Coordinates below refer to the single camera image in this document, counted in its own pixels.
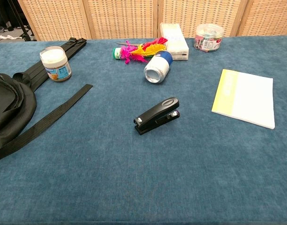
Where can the clear tub of binder clips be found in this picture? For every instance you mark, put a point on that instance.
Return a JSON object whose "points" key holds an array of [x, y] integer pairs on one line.
{"points": [[208, 38]]}

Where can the silver and blue can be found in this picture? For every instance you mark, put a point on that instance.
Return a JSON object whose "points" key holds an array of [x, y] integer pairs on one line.
{"points": [[158, 66]]}

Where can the black tripod stand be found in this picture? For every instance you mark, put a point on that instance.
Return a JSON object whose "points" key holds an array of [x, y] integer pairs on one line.
{"points": [[18, 21]]}

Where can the black backpack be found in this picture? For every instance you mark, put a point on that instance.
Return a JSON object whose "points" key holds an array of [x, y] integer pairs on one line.
{"points": [[14, 103]]}

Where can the woven folding screen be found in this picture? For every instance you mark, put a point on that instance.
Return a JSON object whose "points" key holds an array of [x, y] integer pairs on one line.
{"points": [[143, 16]]}

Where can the blue tablecloth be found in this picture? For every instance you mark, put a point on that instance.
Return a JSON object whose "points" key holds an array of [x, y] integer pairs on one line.
{"points": [[143, 152]]}

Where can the yellow white notepad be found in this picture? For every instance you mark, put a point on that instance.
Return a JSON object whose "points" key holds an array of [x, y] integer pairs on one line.
{"points": [[249, 98]]}

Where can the white plastic box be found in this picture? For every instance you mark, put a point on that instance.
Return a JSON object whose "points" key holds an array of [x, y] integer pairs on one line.
{"points": [[175, 39]]}

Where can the colourful feather shuttlecock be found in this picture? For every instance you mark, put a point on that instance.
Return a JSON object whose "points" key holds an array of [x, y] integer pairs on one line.
{"points": [[143, 51]]}

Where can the black stapler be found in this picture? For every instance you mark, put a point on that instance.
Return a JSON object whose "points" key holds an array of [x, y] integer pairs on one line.
{"points": [[155, 114]]}

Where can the jar with white lid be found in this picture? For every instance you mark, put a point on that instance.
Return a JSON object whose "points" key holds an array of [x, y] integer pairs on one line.
{"points": [[55, 63]]}

